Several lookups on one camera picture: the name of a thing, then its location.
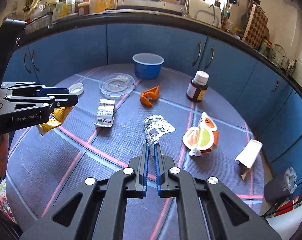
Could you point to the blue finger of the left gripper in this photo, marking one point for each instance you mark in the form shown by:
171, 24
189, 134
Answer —
34, 108
53, 89

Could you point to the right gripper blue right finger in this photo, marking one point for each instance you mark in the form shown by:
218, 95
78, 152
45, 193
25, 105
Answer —
207, 209

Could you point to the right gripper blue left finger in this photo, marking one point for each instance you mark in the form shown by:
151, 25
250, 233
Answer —
95, 209

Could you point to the tan paper packet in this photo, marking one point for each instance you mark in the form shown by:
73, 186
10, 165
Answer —
56, 119

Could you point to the white round bottle cap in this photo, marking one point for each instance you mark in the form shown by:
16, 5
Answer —
77, 88

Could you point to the small white medicine box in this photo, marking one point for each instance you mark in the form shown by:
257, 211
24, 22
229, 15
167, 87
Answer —
105, 113

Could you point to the clear plastic round lid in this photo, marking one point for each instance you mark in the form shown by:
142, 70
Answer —
117, 85

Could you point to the white paper carton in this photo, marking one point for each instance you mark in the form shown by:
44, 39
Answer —
248, 156

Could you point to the orange yellow snack wrapper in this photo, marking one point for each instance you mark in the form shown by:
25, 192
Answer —
203, 138

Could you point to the blue plastic cup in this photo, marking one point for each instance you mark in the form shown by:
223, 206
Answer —
147, 66

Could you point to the silver blister pill pack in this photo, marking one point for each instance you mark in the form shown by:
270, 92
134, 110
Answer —
154, 127

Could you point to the brown medicine bottle white cap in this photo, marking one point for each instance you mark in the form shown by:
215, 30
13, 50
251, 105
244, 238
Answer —
197, 86

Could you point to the grey trash bin with bag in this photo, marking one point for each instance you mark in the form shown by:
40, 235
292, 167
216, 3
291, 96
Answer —
281, 187

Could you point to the blue checked tablecloth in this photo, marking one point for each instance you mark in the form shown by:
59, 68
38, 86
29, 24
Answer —
44, 169

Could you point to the steel sink faucet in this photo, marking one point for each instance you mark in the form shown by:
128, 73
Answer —
185, 10

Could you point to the green kettle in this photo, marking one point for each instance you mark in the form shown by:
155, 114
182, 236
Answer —
277, 54

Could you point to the checkered cutting board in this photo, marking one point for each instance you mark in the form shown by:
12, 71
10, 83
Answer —
254, 31

